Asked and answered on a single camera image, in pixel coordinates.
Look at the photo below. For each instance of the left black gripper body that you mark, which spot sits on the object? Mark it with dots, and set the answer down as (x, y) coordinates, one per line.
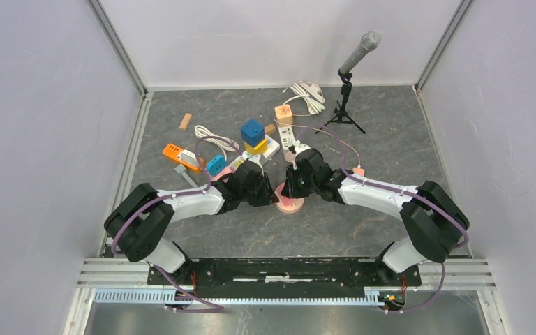
(258, 195)

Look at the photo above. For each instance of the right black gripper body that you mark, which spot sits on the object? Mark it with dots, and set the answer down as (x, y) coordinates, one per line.
(299, 185)

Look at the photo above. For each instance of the pink round socket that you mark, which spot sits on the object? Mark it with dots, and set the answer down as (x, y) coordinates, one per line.
(287, 210)

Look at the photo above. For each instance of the pink red plug adapter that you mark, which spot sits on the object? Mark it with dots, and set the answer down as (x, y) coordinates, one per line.
(287, 202)

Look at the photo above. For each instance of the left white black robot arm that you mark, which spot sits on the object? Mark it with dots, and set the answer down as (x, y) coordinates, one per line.
(138, 224)

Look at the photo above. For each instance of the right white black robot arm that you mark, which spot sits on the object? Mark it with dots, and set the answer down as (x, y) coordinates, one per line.
(434, 224)

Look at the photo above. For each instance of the small blue plug adapter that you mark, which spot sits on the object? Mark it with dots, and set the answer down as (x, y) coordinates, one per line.
(216, 165)

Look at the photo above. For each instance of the orange wooden cube socket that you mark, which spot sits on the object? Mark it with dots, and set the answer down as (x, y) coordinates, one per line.
(283, 115)

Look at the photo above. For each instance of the yellow cube adapter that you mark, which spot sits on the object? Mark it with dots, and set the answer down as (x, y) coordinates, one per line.
(260, 148)

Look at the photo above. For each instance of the white long power strip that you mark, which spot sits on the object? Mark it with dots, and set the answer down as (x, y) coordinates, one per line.
(273, 147)

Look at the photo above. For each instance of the white green small power strip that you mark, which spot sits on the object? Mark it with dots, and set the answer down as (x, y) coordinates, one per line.
(287, 137)

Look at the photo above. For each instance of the blue cube adapter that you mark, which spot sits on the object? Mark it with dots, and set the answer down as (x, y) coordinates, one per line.
(252, 132)

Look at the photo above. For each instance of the small brown wooden block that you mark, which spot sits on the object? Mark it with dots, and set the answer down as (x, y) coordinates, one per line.
(270, 129)

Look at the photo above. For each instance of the black tripod microphone stand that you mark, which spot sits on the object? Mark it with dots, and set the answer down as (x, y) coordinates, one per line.
(341, 115)

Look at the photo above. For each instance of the orange power strip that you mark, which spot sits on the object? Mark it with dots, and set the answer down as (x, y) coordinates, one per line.
(182, 156)

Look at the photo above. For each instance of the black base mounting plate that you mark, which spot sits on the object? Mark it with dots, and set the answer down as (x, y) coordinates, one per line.
(338, 277)

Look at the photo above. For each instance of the grey handheld microphone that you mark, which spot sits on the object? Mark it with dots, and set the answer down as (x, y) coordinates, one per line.
(368, 43)

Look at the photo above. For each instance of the orange square plug with cable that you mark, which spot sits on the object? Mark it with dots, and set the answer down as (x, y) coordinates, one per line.
(358, 171)

